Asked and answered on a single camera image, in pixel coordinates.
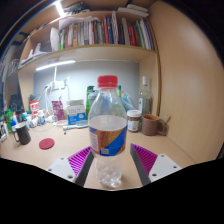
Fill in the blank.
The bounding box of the clear glass bottle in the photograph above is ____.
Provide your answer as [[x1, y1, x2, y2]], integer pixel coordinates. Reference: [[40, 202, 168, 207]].
[[138, 75, 154, 118]]

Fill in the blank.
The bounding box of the clear red-capped water bottle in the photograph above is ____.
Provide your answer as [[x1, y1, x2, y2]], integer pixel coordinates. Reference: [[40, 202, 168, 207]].
[[88, 75, 129, 188]]

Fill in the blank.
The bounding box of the tall green bottle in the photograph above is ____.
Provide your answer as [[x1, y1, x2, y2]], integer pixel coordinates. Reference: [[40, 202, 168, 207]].
[[85, 85, 96, 119]]

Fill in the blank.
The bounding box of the ceiling tube light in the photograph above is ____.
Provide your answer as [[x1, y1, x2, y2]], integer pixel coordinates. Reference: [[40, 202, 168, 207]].
[[54, 0, 67, 18]]

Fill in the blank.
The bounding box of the grey sports bottle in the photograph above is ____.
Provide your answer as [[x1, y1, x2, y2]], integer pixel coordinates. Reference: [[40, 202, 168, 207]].
[[87, 89, 100, 111]]

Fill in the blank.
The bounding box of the flat round red coaster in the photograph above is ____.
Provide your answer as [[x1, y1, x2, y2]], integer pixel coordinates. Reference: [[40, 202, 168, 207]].
[[38, 137, 56, 150]]

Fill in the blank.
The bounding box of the white-lidded brown jar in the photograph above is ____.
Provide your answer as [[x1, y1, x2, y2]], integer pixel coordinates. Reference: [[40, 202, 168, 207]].
[[126, 109, 143, 133]]

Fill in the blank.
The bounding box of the under-shelf light bar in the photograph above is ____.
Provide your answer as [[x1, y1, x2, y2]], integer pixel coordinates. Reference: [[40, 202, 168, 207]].
[[35, 59, 77, 72]]

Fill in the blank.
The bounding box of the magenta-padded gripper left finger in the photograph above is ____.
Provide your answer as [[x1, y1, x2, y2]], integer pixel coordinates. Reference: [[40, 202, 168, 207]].
[[45, 145, 96, 188]]

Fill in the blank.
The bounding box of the magenta pouch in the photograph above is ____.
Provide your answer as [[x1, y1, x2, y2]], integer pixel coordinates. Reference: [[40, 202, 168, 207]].
[[51, 100, 66, 122]]

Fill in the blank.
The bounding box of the white wall power strip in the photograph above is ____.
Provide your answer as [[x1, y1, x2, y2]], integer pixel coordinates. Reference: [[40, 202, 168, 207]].
[[49, 79, 66, 90]]

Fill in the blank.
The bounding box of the brown ceramic mug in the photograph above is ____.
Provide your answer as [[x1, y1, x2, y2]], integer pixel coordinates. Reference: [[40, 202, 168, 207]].
[[141, 114, 168, 136]]

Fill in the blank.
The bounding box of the white and blue carton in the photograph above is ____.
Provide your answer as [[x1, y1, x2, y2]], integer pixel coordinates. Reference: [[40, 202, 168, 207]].
[[65, 98, 87, 126]]

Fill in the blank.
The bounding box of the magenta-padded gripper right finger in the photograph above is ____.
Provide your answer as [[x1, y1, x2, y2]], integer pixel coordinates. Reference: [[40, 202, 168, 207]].
[[129, 143, 184, 186]]

